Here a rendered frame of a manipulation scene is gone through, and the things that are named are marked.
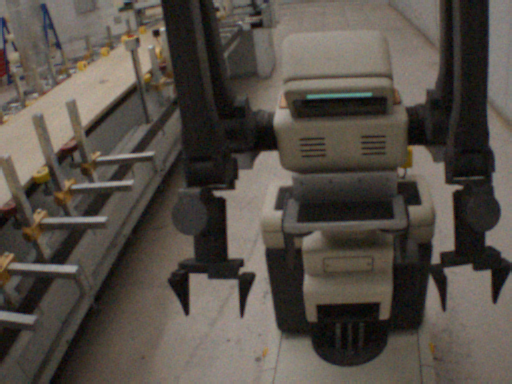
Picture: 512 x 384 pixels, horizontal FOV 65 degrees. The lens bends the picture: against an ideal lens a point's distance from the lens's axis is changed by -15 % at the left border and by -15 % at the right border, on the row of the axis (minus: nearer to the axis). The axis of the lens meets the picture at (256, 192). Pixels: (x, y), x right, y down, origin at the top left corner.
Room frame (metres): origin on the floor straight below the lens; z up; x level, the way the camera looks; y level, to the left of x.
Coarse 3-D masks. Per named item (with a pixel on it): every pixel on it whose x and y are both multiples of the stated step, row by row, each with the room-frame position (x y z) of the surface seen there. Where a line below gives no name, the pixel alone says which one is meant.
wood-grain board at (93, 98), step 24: (120, 48) 4.25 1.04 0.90; (144, 48) 3.92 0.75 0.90; (96, 72) 3.35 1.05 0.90; (120, 72) 3.13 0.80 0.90; (144, 72) 2.95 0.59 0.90; (48, 96) 2.95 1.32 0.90; (72, 96) 2.76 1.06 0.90; (96, 96) 2.60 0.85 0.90; (120, 96) 2.52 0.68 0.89; (24, 120) 2.47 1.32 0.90; (48, 120) 2.33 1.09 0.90; (0, 144) 2.11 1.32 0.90; (24, 144) 2.01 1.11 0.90; (0, 168) 1.75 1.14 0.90; (24, 168) 1.68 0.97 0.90; (0, 192) 1.48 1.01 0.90; (0, 216) 1.32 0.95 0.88
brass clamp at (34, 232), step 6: (36, 216) 1.34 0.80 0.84; (42, 216) 1.33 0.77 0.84; (48, 216) 1.37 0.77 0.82; (36, 222) 1.29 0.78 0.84; (24, 228) 1.27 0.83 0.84; (30, 228) 1.26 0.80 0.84; (36, 228) 1.28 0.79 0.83; (24, 234) 1.24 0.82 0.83; (30, 234) 1.24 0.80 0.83; (36, 234) 1.26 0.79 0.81; (30, 240) 1.24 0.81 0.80
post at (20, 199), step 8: (0, 160) 1.27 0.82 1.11; (8, 160) 1.28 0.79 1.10; (8, 168) 1.27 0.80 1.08; (8, 176) 1.27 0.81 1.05; (16, 176) 1.29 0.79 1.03; (8, 184) 1.27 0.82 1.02; (16, 184) 1.28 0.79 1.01; (16, 192) 1.27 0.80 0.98; (16, 200) 1.27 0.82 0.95; (24, 200) 1.29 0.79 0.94; (24, 208) 1.27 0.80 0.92; (24, 216) 1.27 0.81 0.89; (32, 216) 1.29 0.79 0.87; (24, 224) 1.27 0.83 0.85; (32, 224) 1.28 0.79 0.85; (40, 240) 1.28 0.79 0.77; (40, 248) 1.27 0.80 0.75
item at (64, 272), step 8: (16, 264) 1.08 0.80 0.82; (24, 264) 1.07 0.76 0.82; (32, 264) 1.07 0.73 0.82; (48, 264) 1.05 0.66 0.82; (16, 272) 1.05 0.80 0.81; (24, 272) 1.05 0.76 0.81; (32, 272) 1.04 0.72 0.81; (40, 272) 1.03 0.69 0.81; (48, 272) 1.02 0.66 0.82; (56, 272) 1.01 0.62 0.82; (64, 272) 1.01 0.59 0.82; (72, 272) 1.00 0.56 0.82; (80, 272) 1.02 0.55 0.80
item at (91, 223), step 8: (16, 224) 1.33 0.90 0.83; (40, 224) 1.31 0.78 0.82; (48, 224) 1.30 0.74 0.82; (56, 224) 1.29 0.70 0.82; (64, 224) 1.28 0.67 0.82; (72, 224) 1.27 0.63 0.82; (80, 224) 1.27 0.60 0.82; (88, 224) 1.26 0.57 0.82; (96, 224) 1.25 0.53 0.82; (104, 224) 1.24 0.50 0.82
